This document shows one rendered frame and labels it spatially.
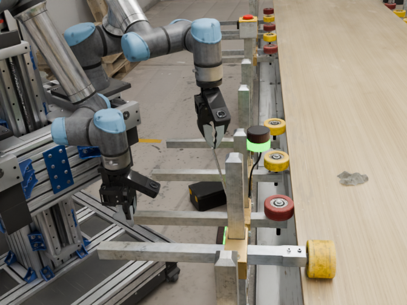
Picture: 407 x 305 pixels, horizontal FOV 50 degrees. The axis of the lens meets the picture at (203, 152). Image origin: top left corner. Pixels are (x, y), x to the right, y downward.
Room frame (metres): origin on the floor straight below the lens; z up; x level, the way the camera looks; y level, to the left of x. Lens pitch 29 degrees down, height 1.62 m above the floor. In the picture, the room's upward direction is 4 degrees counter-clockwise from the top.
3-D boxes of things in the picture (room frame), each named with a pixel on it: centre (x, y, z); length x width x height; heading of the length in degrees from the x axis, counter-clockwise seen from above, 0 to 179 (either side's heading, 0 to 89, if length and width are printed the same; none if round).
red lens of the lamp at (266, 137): (1.01, -0.15, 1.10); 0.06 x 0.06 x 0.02
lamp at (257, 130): (1.01, -0.15, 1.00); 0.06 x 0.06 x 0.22; 81
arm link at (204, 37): (1.13, -0.03, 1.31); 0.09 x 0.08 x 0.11; 30
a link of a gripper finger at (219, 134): (1.14, -0.04, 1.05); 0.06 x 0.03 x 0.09; 12
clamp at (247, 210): (1.00, -0.10, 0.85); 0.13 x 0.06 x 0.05; 171
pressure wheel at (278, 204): (0.96, -0.19, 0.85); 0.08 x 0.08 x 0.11
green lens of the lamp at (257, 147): (1.01, -0.15, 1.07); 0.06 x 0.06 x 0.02
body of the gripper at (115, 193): (1.03, 0.24, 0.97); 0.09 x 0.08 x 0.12; 81
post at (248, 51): (1.77, -0.22, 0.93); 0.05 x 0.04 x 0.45; 171
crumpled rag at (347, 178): (1.06, -0.42, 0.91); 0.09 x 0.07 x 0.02; 74
